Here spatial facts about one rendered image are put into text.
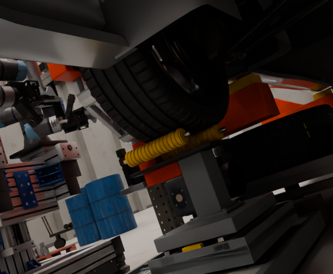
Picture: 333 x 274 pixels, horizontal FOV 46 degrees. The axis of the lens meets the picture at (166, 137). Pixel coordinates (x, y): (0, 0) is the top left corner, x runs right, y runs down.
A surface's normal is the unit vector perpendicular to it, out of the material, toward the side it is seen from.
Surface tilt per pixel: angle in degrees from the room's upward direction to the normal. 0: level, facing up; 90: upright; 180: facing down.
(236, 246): 90
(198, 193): 90
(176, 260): 90
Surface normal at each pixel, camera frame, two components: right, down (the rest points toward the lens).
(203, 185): -0.53, 0.07
